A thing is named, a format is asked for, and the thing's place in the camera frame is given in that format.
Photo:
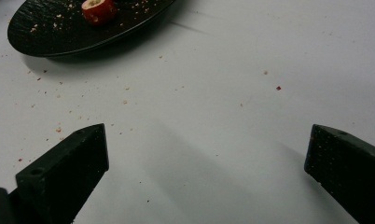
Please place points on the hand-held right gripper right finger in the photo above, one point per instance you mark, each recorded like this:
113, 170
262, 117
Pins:
350, 168

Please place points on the black round textured plate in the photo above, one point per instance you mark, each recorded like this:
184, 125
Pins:
67, 34

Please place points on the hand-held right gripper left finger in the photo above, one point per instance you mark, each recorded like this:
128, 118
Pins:
61, 174

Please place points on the white board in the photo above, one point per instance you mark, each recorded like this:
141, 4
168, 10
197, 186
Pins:
207, 99

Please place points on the cored red hawthorn fruit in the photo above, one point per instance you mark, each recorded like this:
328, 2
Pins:
98, 12

